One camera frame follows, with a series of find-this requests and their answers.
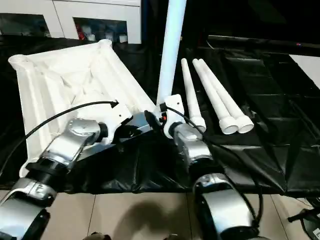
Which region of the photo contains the white plastic table leg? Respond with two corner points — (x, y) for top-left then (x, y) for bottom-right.
(156, 0), (189, 111)
(198, 58), (255, 134)
(181, 57), (207, 132)
(191, 58), (240, 136)

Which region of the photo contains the black work mat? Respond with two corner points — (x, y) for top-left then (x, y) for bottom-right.
(0, 33), (320, 198)

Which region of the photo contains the white glass-door cabinet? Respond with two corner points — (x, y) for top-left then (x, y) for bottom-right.
(0, 0), (144, 45)

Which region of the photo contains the white flat board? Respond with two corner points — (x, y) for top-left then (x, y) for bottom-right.
(289, 54), (320, 90)

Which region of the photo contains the black floor stand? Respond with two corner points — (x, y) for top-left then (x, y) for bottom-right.
(287, 206), (320, 240)

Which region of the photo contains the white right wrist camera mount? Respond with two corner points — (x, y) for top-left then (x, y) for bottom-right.
(153, 93), (186, 139)

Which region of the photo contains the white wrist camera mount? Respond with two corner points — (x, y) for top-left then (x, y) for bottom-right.
(98, 101), (134, 146)
(153, 93), (186, 139)

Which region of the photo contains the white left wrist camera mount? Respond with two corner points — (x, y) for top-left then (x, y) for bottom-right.
(98, 101), (134, 146)

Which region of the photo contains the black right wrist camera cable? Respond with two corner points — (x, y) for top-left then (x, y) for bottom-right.
(164, 104), (264, 226)

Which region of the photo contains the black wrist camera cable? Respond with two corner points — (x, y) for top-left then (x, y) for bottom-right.
(164, 104), (264, 226)
(0, 99), (120, 176)

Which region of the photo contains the black left wrist camera cable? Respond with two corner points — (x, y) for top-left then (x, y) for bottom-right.
(0, 99), (120, 176)

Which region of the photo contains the black metal rail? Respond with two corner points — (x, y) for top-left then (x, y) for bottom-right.
(207, 34), (320, 55)

